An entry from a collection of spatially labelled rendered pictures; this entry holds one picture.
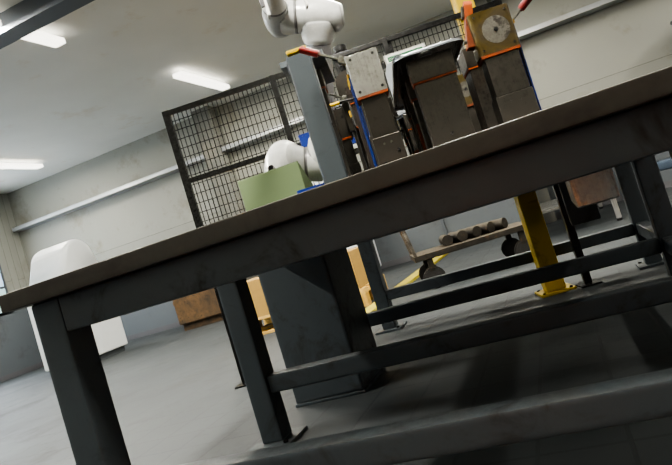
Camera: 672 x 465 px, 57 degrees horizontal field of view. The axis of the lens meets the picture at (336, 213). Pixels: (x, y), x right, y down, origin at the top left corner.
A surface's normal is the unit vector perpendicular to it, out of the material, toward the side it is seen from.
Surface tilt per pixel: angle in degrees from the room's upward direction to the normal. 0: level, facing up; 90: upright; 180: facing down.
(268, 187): 90
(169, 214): 90
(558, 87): 90
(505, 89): 90
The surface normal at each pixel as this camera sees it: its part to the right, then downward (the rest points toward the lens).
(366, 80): -0.10, -0.01
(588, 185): -0.32, 0.06
